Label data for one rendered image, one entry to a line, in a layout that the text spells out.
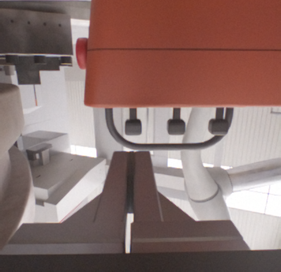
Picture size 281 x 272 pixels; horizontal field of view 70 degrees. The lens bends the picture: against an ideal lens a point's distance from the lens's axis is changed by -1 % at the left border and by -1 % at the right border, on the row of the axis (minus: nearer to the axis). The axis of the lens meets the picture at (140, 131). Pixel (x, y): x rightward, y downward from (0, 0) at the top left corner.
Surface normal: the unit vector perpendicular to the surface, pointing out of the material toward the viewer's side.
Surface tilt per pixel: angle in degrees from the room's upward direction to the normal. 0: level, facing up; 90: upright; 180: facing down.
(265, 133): 90
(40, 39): 90
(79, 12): 71
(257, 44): 97
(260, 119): 90
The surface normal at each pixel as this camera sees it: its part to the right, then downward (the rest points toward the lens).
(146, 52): 0.03, 0.14
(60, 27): 0.40, 0.24
